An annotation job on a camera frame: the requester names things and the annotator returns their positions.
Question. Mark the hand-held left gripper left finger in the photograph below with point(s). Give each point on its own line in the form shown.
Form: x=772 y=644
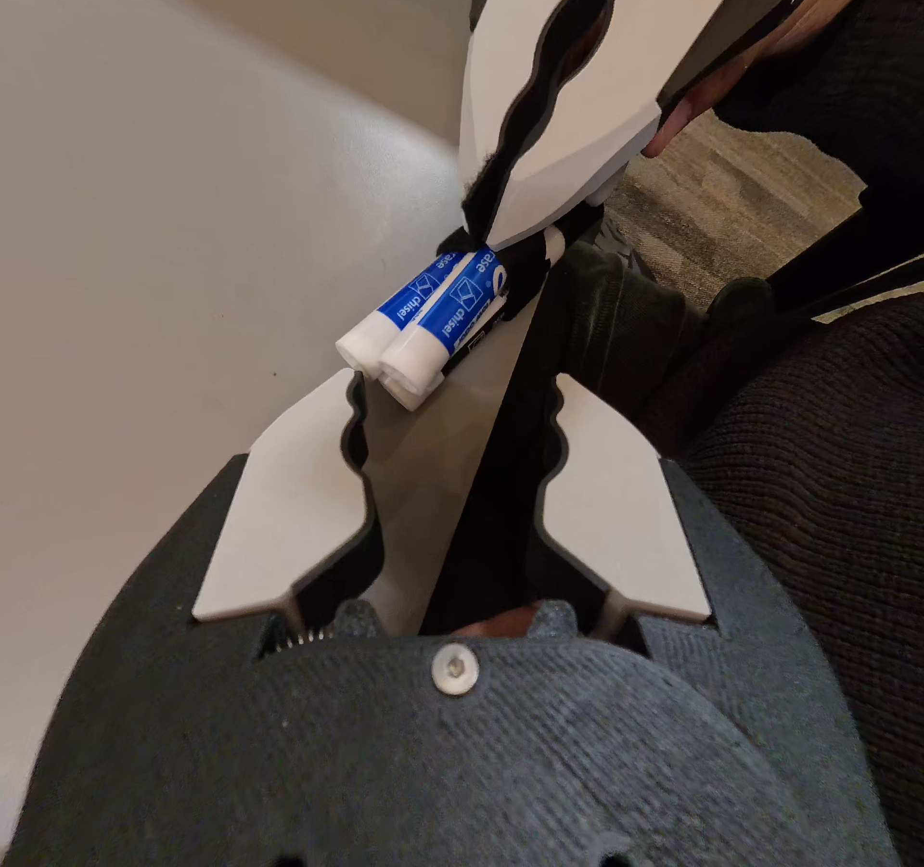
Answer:
x=289 y=513

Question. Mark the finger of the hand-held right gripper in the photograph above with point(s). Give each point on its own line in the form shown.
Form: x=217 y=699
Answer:
x=498 y=51
x=613 y=102

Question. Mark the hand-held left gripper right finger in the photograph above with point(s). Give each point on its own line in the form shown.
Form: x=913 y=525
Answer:
x=613 y=520

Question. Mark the blue dry erase marker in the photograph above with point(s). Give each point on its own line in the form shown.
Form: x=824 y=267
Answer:
x=447 y=311
x=393 y=311

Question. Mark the black dry erase marker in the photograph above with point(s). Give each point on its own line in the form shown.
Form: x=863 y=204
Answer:
x=476 y=329

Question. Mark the person's right forearm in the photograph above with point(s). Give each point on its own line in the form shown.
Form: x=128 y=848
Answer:
x=852 y=87

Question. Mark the person's right hand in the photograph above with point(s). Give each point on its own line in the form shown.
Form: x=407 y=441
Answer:
x=816 y=15

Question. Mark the person's dark green pants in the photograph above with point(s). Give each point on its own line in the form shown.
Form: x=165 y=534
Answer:
x=613 y=333

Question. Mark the person's black sweater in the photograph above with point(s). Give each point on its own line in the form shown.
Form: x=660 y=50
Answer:
x=830 y=520

